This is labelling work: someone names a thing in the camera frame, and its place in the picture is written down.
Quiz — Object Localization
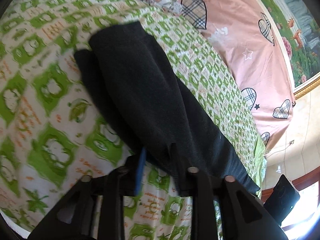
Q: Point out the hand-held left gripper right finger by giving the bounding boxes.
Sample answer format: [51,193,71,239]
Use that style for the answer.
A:
[172,142,288,240]

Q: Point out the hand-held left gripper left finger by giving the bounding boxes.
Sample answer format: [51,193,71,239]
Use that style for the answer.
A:
[27,147,147,240]

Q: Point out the black pants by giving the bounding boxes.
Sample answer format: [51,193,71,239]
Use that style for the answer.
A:
[74,21,260,197]

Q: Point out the green printed bed sheet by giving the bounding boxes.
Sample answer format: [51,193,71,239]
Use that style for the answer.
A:
[0,0,268,240]

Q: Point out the pink quilt with plaid hearts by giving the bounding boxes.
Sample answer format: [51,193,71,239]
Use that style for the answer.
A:
[175,0,298,152]

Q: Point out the wooden window frame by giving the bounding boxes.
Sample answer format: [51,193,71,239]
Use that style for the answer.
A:
[260,172,320,200]

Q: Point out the framed landscape wall painting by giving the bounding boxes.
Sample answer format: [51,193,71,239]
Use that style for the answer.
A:
[244,0,320,101]

